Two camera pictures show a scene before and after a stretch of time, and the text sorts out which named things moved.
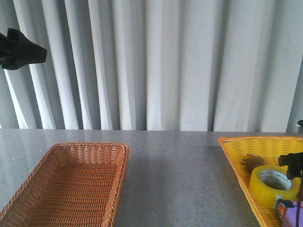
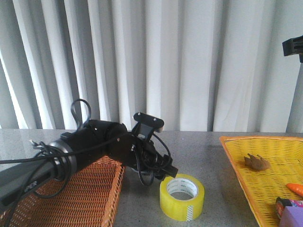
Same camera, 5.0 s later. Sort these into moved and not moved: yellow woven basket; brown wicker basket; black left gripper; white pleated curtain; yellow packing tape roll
Moved: yellow packing tape roll; black left gripper
Not moved: brown wicker basket; white pleated curtain; yellow woven basket
